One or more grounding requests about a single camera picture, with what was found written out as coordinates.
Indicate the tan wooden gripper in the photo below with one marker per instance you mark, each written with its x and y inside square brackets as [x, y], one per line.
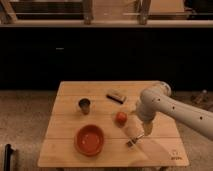
[147, 127]

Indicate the metal fork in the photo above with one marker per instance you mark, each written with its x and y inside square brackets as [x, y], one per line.
[133, 141]

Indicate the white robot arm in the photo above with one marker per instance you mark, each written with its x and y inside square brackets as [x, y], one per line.
[157, 98]

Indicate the dark metal cup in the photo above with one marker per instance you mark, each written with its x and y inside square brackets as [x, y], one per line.
[84, 105]

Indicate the orange tomato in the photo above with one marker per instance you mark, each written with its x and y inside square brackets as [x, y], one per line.
[121, 118]

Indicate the black and tan brush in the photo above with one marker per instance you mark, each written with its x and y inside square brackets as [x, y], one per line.
[116, 96]

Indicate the wooden folding table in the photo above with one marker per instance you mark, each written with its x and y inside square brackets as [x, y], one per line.
[92, 121]

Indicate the red bowl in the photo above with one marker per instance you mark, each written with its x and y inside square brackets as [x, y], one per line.
[89, 140]

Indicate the black object at floor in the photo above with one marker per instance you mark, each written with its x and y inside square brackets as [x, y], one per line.
[8, 152]

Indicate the wooden shelf frame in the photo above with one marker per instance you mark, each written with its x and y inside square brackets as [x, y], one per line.
[107, 13]

